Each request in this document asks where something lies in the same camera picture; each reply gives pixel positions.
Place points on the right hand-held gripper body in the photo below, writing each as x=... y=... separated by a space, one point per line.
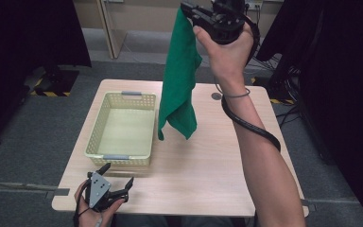
x=225 y=25

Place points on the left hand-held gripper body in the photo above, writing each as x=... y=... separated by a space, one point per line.
x=99 y=192

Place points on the pale green plastic basket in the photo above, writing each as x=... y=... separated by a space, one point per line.
x=126 y=132

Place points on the green printed t-shirt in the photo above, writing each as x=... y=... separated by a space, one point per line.
x=178 y=78

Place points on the person's left hand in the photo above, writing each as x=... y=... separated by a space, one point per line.
x=91 y=219

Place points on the person's right hand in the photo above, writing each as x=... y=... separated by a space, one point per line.
x=230 y=63

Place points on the grey floor tape piece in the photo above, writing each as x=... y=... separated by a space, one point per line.
x=58 y=193
x=305 y=204

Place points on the grey wrist band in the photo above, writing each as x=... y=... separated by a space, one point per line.
x=238 y=95

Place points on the grey round table grommet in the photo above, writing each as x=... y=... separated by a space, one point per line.
x=216 y=96

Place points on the beige desk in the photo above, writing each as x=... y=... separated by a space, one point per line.
x=113 y=38

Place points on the yellow black striped tape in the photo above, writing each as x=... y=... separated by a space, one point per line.
x=280 y=101
x=52 y=94

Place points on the black stand base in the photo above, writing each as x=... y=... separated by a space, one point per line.
x=60 y=82

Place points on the black curtain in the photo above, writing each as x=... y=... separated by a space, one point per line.
x=343 y=78

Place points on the white wall socket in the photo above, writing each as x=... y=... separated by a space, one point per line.
x=253 y=3

